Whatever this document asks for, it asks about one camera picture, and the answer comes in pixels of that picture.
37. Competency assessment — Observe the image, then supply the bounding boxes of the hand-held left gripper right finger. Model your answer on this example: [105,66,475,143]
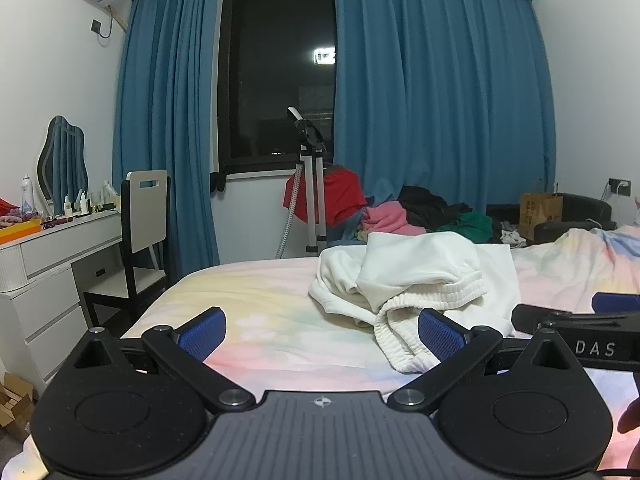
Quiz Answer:
[386,308,583,413]

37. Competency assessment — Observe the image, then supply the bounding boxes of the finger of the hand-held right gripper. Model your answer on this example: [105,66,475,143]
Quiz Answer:
[511,305,596,335]
[592,292,640,314]

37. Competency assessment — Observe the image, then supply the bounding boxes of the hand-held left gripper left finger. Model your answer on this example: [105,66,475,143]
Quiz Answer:
[62,307,257,413]

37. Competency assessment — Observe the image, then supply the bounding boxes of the white pants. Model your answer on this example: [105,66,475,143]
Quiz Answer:
[308,232,518,375]

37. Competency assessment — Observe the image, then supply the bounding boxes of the person's right hand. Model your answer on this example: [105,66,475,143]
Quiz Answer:
[618,400,640,468]

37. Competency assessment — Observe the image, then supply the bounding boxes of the pastel tie-dye bed sheet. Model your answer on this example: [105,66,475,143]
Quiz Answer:
[0,225,640,480]

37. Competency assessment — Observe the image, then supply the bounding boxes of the black armchair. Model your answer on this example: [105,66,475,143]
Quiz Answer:
[486,192,617,248]

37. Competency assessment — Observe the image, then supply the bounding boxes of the cardboard box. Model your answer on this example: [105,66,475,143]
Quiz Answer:
[519,192,563,241]

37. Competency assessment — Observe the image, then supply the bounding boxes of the green cloth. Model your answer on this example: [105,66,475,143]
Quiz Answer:
[439,211,493,243]

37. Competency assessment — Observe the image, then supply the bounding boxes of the pink cloth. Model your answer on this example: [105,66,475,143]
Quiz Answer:
[361,201,426,237]

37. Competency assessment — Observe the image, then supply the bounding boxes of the black cloth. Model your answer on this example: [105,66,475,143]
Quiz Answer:
[398,186,473,233]

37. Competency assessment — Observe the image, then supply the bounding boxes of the black and beige chair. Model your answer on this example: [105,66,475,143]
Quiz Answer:
[82,170,172,331]

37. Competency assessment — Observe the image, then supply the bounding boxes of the blue cloth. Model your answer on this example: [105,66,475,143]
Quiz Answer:
[335,220,372,248]

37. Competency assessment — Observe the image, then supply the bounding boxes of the white dressing table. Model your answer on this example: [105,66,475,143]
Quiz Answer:
[0,208,123,393]

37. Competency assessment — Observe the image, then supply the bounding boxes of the red cloth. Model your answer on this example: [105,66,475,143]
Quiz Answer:
[282,164,368,226]

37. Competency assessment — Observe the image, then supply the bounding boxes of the garment steamer stand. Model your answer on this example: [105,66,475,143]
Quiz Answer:
[276,106,335,260]

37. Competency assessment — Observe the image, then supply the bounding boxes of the cardboard boxes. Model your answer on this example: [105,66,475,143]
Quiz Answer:
[0,372,36,443]

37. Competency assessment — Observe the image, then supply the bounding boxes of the orange box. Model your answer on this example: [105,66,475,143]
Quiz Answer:
[0,219,43,246]

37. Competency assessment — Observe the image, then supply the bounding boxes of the wavy framed mirror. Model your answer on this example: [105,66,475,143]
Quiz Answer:
[36,116,89,216]

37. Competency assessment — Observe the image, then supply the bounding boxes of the narrow blue curtain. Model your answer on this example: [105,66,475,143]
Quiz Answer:
[111,0,221,281]

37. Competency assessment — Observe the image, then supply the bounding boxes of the wide blue curtain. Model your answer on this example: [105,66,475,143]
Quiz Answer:
[331,0,557,221]

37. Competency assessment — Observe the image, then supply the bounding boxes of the dark window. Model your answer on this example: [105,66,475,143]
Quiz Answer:
[217,0,337,176]

